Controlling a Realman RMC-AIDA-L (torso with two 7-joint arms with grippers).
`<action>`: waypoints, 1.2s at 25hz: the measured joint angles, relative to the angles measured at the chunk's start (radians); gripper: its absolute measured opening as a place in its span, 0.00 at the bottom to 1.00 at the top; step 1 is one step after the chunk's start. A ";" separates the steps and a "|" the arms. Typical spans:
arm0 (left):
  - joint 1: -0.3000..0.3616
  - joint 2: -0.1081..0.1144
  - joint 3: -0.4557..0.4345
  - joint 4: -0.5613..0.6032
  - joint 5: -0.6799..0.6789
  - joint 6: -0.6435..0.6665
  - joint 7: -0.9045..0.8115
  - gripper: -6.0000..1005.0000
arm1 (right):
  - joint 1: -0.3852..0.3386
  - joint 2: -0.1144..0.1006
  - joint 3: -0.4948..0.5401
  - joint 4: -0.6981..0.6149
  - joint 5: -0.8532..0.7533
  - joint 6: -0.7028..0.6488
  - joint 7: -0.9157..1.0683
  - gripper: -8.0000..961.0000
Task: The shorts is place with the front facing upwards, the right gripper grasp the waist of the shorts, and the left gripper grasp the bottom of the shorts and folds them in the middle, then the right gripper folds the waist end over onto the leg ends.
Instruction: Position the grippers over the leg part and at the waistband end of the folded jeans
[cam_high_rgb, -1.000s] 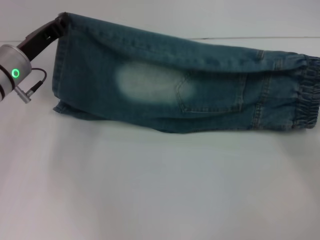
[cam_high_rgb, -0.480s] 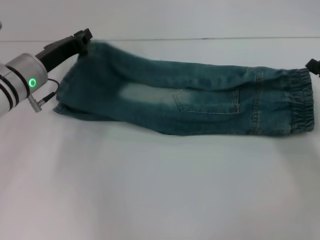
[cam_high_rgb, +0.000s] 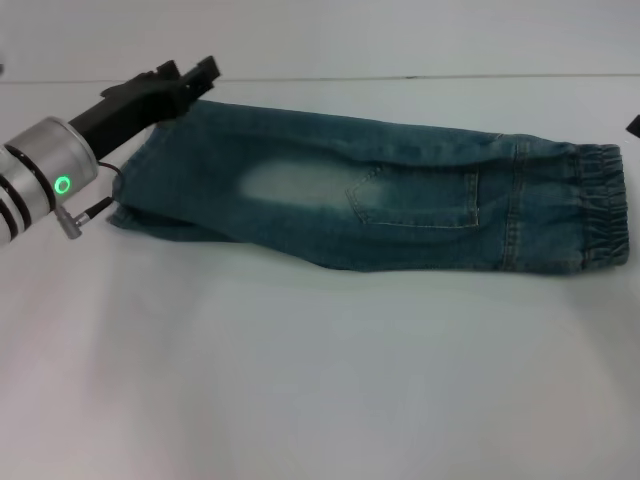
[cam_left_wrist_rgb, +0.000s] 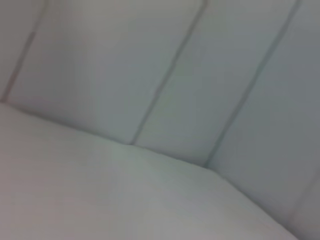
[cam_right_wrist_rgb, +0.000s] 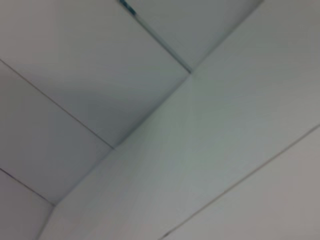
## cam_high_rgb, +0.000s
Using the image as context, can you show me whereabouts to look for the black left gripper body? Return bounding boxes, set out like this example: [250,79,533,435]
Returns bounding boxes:
[67,74,194,159]

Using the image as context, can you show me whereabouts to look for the blue denim shorts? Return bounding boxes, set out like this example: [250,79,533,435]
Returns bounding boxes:
[107,98,630,275]

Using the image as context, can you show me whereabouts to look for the dark cable with metal plug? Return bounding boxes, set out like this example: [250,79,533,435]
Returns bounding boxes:
[58,159,125,234]

